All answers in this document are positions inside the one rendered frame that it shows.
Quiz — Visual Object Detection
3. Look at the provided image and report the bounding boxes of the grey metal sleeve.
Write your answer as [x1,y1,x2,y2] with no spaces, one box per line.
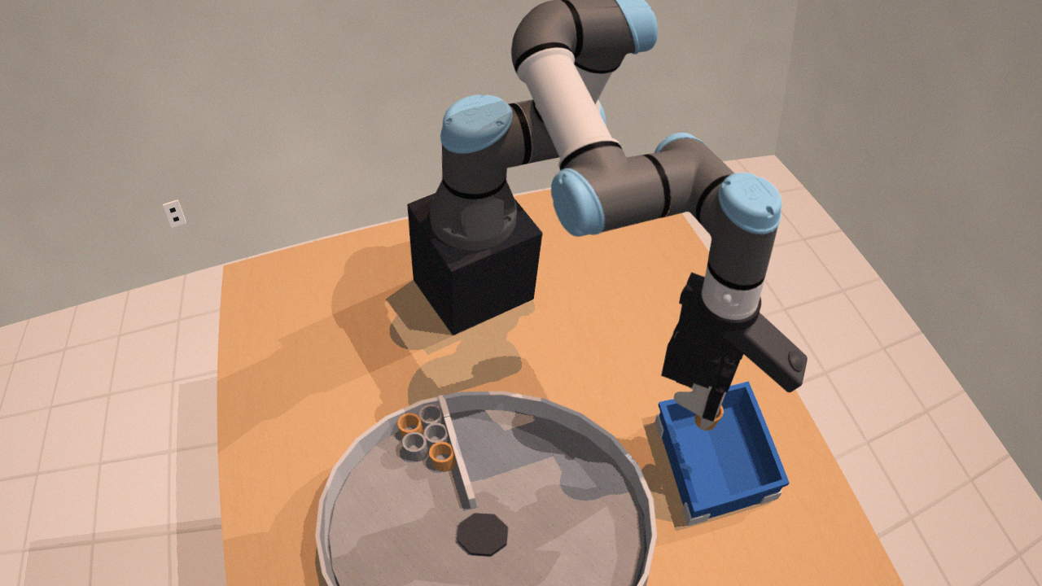
[419,405,445,430]
[402,432,429,461]
[424,423,450,449]

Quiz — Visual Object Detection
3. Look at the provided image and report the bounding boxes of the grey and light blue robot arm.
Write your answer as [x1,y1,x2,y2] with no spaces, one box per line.
[430,0,808,392]

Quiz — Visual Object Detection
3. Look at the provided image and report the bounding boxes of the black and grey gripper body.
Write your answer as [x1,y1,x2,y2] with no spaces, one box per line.
[661,272,762,392]

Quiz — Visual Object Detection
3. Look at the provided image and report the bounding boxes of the blue plastic crate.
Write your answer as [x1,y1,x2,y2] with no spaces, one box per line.
[655,381,790,527]

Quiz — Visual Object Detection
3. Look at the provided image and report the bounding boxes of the bronze bushing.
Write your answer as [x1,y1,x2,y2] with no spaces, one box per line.
[694,405,724,431]
[398,413,424,438]
[429,442,456,472]

